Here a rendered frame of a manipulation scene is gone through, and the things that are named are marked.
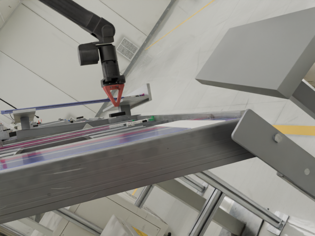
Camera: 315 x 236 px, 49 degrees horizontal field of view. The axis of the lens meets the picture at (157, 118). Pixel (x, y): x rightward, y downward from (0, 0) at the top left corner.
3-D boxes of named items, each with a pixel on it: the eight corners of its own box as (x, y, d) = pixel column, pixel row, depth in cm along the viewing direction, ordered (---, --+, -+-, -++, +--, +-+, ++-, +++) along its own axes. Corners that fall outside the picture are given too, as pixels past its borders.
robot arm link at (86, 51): (112, 24, 111) (107, 27, 119) (76, 26, 107) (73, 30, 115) (117, 61, 113) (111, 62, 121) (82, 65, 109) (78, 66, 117)
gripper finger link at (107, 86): (108, 107, 113) (103, 79, 113) (104, 108, 120) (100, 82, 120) (128, 105, 116) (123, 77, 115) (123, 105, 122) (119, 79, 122)
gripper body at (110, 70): (106, 83, 111) (102, 60, 110) (101, 85, 120) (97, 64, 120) (125, 80, 113) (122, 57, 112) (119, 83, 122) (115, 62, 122)
